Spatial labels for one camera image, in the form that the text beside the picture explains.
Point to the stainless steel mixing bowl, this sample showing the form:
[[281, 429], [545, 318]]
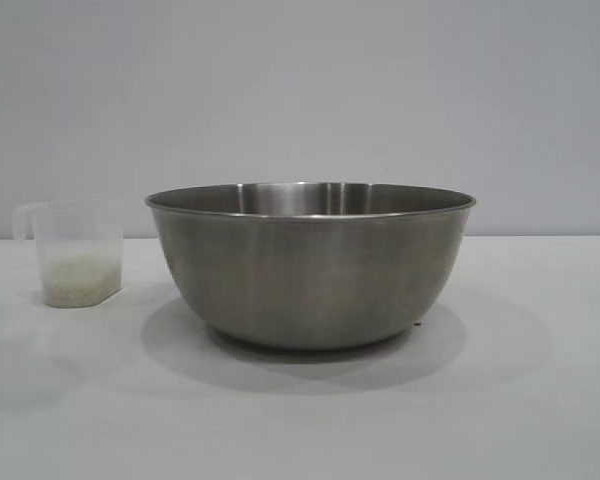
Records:
[[310, 270]]

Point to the white rice grains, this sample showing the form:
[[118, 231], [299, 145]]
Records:
[[80, 280]]

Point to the translucent plastic measuring cup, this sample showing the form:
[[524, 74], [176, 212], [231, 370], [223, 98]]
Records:
[[75, 230]]

